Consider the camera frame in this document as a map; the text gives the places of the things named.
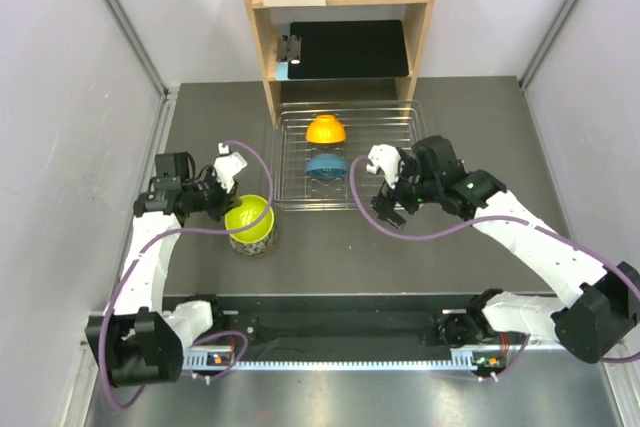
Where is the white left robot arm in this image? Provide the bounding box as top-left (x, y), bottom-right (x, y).
top-left (85, 145), bottom-right (247, 388)

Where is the orange bowl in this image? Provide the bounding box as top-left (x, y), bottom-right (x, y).
top-left (305, 114), bottom-right (347, 144)

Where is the patterned white floral bowl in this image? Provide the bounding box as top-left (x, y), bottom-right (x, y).
top-left (229, 226), bottom-right (278, 257)

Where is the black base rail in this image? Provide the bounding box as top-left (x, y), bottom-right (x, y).
top-left (164, 291), bottom-right (556, 363)

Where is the black clipboard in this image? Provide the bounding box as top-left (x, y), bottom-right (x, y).
top-left (274, 20), bottom-right (410, 81)

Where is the metal wire dish rack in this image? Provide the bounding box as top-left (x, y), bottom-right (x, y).
top-left (272, 100), bottom-right (426, 211)

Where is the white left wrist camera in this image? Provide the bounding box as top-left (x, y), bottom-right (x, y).
top-left (213, 143), bottom-right (248, 193)

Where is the green bowl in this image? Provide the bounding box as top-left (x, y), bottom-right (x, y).
top-left (224, 194), bottom-right (275, 244)

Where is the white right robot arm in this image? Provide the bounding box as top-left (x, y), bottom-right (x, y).
top-left (366, 135), bottom-right (639, 364)

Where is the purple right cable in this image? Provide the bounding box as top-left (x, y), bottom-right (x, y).
top-left (348, 156), bottom-right (640, 381)

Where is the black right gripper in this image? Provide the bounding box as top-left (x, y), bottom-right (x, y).
top-left (371, 153), bottom-right (442, 229)

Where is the blue bowl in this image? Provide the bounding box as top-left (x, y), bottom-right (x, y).
top-left (304, 153), bottom-right (349, 180)

